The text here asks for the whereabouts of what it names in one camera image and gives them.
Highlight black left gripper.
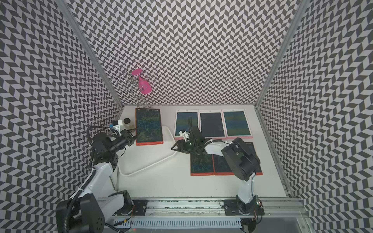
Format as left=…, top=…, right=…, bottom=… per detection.
left=109, top=127, right=142, bottom=153

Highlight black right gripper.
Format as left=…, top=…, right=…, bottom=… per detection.
left=171, top=139, right=197, bottom=154

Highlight pink writing tablet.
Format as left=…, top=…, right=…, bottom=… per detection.
left=222, top=109, right=253, bottom=139
left=173, top=110, right=200, bottom=138
left=199, top=110, right=226, bottom=138

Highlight red writing tablet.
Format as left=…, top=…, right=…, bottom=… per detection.
left=212, top=154, right=234, bottom=175
left=246, top=142, right=263, bottom=176
left=135, top=108, right=164, bottom=146
left=190, top=152, right=215, bottom=176

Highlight white plastic storage box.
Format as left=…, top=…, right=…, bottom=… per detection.
left=118, top=125, right=176, bottom=177

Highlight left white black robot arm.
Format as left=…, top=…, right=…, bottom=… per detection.
left=55, top=126, right=137, bottom=233

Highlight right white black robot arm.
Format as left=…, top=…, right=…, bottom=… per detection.
left=171, top=126, right=260, bottom=215

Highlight glass spice jar black lid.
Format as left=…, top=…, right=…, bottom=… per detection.
left=122, top=118, right=136, bottom=131

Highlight chrome wire jewelry stand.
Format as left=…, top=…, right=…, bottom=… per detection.
left=111, top=71, right=152, bottom=109

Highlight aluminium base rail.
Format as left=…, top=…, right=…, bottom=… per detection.
left=132, top=198, right=309, bottom=218

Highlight aluminium corner post left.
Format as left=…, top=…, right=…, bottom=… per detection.
left=55, top=0, right=123, bottom=109

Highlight aluminium corner post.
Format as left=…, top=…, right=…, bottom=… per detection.
left=55, top=0, right=123, bottom=109
left=255, top=0, right=310, bottom=108

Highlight aluminium corner post right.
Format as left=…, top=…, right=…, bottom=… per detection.
left=255, top=0, right=310, bottom=108

